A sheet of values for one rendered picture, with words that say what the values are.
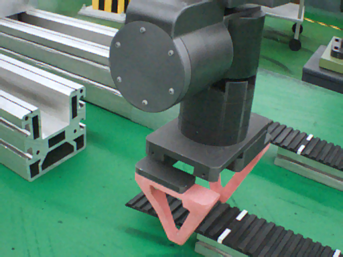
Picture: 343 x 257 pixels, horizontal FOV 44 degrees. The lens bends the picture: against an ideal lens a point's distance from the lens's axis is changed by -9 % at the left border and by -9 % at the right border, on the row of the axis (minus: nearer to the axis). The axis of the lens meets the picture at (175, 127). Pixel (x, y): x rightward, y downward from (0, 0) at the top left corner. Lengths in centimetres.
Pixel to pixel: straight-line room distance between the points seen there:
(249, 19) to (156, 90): 9
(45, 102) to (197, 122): 25
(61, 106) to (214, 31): 29
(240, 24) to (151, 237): 23
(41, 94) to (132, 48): 30
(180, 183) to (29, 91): 29
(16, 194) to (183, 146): 22
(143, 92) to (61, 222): 22
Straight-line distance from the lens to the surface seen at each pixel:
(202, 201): 34
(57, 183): 52
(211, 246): 43
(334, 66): 94
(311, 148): 56
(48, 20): 81
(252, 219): 43
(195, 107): 35
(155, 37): 26
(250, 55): 33
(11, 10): 84
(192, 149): 35
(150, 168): 36
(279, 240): 42
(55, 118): 55
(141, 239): 45
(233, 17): 31
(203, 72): 27
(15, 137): 50
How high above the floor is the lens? 109
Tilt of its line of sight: 30 degrees down
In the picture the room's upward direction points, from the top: 5 degrees clockwise
